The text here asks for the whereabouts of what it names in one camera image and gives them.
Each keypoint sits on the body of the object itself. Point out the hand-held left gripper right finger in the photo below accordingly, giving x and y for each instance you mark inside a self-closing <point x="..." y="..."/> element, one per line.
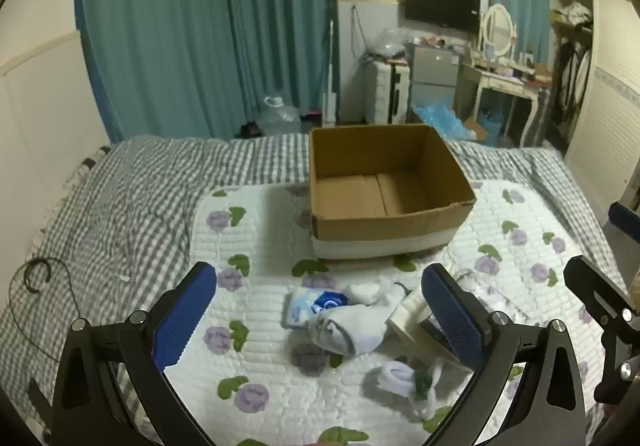
<point x="452" y="316"/>

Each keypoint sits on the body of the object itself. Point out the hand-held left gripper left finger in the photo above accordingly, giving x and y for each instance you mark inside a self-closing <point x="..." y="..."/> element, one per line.
<point x="186" y="316"/>

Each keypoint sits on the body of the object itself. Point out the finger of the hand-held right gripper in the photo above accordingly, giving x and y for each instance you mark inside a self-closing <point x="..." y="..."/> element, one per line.
<point x="595" y="295"/>
<point x="625" y="218"/>

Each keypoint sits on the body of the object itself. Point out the white paper box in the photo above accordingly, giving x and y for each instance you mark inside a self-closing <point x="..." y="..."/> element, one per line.
<point x="412" y="321"/>

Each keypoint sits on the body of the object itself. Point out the clear plastic package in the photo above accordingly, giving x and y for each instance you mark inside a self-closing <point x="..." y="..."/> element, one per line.
<point x="492" y="293"/>

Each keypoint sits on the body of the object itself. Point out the white sock with green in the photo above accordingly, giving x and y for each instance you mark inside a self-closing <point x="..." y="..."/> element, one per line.
<point x="395" y="376"/>

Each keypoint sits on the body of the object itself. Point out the small white sock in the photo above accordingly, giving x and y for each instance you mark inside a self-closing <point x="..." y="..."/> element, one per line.
<point x="364" y="292"/>

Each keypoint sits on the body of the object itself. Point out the white sock grey stripe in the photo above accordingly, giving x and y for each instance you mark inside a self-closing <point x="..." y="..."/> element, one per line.
<point x="350" y="328"/>

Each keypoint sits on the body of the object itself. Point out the blue white tissue packet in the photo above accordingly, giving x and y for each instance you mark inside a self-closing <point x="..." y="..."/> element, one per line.
<point x="305" y="308"/>

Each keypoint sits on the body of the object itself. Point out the white floral quilt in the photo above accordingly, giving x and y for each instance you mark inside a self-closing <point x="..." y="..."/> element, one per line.
<point x="260" y="231"/>

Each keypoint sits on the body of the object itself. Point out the hanging dark clothes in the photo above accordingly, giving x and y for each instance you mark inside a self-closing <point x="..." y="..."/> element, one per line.
<point x="572" y="76"/>

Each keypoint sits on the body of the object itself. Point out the small floor cardboard box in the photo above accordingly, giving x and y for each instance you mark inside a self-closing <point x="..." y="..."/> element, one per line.
<point x="475" y="128"/>

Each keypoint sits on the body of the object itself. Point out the white dressing table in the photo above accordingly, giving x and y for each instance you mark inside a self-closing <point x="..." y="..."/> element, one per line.
<point x="500" y="85"/>

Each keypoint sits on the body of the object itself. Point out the pile of blue plastic bags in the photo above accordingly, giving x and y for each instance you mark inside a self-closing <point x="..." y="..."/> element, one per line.
<point x="440" y="118"/>

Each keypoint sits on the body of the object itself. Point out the clear water jug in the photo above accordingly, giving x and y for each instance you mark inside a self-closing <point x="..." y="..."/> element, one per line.
<point x="279" y="118"/>

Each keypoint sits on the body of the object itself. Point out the white oval vanity mirror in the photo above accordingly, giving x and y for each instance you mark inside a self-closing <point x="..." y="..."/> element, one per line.
<point x="498" y="28"/>

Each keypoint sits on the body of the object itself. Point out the white suitcase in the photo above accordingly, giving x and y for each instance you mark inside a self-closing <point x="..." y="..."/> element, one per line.
<point x="381" y="93"/>

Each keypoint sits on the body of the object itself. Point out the white upright pole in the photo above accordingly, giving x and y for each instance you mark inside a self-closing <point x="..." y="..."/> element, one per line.
<point x="329" y="76"/>

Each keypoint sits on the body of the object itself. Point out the clear plastic bag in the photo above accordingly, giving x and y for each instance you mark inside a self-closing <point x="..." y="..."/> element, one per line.
<point x="387" y="43"/>

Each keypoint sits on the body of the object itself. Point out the wide teal curtain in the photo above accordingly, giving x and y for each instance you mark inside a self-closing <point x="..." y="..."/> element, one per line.
<point x="175" y="26"/>

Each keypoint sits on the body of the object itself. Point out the black wall television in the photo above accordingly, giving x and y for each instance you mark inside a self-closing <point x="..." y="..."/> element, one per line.
<point x="442" y="3"/>

